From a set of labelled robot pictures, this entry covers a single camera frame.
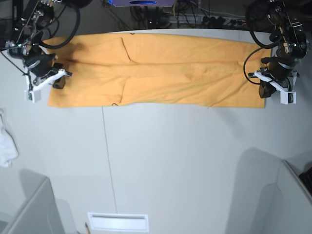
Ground white camera mount image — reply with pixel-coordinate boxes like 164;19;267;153
25;69;72;103
248;71;299;105

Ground orange T-shirt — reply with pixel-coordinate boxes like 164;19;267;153
48;33;271;108

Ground grey box right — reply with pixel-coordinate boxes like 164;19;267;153
254;160;312;234

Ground blue grey device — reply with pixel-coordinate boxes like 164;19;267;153
109;0;175;7

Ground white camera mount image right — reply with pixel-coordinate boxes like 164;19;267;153
248;71;299;105

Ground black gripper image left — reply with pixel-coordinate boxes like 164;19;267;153
24;53;66;89

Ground pencil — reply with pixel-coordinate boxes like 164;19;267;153
85;223;91;234

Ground white cloth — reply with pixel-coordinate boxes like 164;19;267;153
0;109;19;168

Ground black keyboard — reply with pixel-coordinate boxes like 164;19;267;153
299;168;312;194

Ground white paper label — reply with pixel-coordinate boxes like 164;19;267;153
87;212;149;233

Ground grey box left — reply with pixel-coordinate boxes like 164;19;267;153
0;176;65;234

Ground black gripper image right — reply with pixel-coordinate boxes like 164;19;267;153
259;58;296;99

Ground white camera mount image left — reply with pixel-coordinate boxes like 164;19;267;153
25;69;72;103

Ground grey box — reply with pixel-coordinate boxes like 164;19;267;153
0;176;65;234
254;160;312;234

